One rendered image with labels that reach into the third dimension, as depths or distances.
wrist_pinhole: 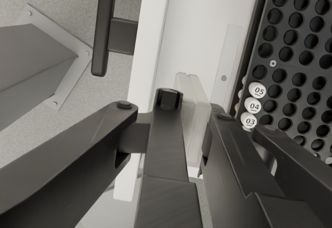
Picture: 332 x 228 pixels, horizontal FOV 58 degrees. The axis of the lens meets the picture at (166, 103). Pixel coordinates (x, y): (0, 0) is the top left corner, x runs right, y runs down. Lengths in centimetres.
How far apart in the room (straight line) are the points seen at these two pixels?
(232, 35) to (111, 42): 13
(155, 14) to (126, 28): 3
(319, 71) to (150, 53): 15
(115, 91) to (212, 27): 93
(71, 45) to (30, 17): 18
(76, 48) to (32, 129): 41
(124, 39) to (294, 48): 14
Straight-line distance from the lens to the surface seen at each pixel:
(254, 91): 26
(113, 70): 120
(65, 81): 125
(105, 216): 146
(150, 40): 23
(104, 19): 25
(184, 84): 17
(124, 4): 117
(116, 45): 25
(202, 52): 33
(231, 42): 32
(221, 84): 32
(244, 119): 27
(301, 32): 28
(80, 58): 121
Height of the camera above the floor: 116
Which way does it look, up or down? 73 degrees down
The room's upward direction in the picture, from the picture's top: 176 degrees counter-clockwise
